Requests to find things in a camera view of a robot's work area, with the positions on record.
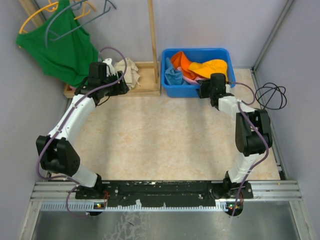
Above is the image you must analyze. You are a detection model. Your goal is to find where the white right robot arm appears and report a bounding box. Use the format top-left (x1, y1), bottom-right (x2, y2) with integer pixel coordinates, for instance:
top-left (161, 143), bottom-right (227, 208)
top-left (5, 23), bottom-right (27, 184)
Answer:
top-left (196, 73), bottom-right (273, 198)

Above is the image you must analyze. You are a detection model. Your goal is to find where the orange bucket hat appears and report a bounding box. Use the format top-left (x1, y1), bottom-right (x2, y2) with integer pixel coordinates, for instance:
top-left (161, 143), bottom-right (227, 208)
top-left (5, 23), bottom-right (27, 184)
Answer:
top-left (170, 51), bottom-right (197, 80)

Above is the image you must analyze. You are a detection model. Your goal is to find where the black wire hat stand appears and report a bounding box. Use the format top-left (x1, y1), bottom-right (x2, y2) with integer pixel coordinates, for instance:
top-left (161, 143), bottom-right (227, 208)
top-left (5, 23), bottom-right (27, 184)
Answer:
top-left (254, 82), bottom-right (288, 111)

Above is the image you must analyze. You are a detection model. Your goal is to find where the pink bucket hat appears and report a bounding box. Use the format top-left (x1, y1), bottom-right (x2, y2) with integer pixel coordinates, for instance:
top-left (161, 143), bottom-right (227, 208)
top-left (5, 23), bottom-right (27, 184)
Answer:
top-left (182, 75), bottom-right (207, 86)

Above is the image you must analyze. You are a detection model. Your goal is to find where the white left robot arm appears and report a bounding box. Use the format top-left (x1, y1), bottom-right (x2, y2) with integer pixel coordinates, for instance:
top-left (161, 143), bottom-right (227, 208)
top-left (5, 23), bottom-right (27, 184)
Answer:
top-left (36, 60), bottom-right (129, 199)

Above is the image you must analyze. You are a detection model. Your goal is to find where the beige folded cloth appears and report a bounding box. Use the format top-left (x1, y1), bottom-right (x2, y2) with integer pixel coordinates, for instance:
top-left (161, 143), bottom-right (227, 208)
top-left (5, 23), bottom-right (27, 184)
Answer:
top-left (114, 57), bottom-right (141, 89)

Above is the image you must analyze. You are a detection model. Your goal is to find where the blue plastic bin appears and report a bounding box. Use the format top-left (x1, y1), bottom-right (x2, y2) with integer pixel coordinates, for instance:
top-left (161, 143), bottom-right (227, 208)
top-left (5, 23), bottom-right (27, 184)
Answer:
top-left (160, 48), bottom-right (236, 98)

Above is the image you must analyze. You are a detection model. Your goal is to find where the pink cloth on rack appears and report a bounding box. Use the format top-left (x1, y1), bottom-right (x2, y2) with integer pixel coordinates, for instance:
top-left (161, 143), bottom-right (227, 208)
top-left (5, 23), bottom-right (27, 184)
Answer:
top-left (67, 85), bottom-right (76, 91)

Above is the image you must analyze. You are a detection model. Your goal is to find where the yellow bucket hat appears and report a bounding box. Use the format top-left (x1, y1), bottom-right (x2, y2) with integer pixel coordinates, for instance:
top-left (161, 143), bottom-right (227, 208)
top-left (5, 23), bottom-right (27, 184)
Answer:
top-left (188, 59), bottom-right (229, 81)

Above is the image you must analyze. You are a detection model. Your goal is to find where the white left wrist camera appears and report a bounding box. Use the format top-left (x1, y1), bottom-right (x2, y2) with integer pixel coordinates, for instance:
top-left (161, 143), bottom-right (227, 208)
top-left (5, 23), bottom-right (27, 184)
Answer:
top-left (102, 58), bottom-right (116, 77)

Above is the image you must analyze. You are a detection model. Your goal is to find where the aluminium frame rail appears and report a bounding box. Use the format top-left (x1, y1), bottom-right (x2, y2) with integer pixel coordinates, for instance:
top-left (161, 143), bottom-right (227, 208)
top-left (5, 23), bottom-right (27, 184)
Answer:
top-left (19, 180), bottom-right (313, 240)

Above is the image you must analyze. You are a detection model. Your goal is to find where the orange clothes hanger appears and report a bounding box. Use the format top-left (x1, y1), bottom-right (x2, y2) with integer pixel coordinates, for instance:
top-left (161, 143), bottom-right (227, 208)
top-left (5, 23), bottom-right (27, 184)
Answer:
top-left (18, 0), bottom-right (97, 34)

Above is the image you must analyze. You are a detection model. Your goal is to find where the wooden clothes rack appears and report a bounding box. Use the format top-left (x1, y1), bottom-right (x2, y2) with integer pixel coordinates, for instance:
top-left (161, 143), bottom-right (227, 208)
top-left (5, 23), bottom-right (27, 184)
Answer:
top-left (19, 0), bottom-right (161, 97)

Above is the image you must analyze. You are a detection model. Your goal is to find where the green tank top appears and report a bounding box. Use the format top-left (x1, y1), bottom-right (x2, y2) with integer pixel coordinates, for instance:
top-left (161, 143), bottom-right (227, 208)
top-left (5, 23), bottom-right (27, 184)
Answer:
top-left (16, 0), bottom-right (99, 88)

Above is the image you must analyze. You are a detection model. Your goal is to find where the grey-blue clothes hanger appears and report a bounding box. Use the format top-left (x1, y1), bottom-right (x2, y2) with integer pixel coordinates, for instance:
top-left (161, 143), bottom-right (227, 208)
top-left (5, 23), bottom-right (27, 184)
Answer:
top-left (44, 0), bottom-right (117, 48)

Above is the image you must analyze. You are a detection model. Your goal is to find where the light blue bucket hat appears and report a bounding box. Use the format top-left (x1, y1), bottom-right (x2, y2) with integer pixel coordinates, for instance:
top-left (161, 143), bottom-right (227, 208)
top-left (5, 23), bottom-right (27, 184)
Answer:
top-left (164, 57), bottom-right (184, 86)

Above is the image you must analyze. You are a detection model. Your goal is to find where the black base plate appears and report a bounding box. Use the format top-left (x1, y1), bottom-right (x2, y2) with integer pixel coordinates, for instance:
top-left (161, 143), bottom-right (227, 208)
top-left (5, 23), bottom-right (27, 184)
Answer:
top-left (75, 179), bottom-right (254, 215)

